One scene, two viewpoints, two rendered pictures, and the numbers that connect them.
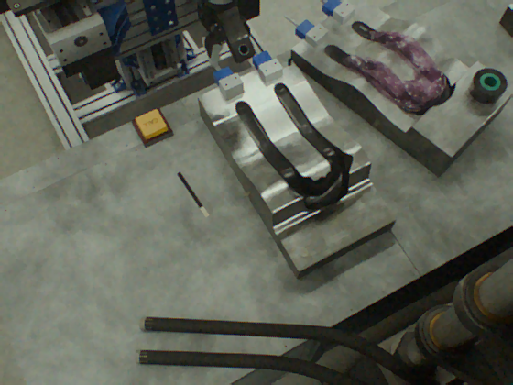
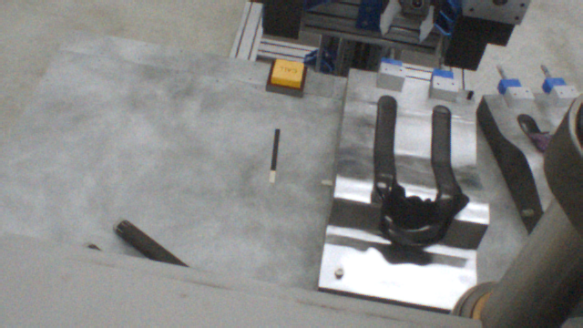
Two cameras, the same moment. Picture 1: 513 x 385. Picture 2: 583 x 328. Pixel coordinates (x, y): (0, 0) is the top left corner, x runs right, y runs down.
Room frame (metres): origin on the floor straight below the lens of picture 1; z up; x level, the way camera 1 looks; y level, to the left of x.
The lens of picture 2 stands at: (-0.14, -0.32, 1.82)
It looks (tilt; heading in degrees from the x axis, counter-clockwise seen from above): 49 degrees down; 30
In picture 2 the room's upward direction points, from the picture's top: 9 degrees clockwise
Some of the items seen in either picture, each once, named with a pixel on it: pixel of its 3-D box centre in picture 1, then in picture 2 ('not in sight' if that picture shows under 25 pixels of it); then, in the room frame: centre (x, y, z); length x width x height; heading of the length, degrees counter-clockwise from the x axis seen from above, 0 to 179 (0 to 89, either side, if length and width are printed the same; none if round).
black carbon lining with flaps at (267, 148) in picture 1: (295, 140); (417, 156); (0.70, -0.09, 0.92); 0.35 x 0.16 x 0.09; 29
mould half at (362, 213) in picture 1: (293, 157); (405, 179); (0.68, -0.09, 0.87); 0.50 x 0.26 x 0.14; 29
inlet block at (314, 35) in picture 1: (302, 28); (508, 86); (1.07, -0.12, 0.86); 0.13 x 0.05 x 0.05; 46
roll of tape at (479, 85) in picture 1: (487, 85); not in sight; (0.85, -0.55, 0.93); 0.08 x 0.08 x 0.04
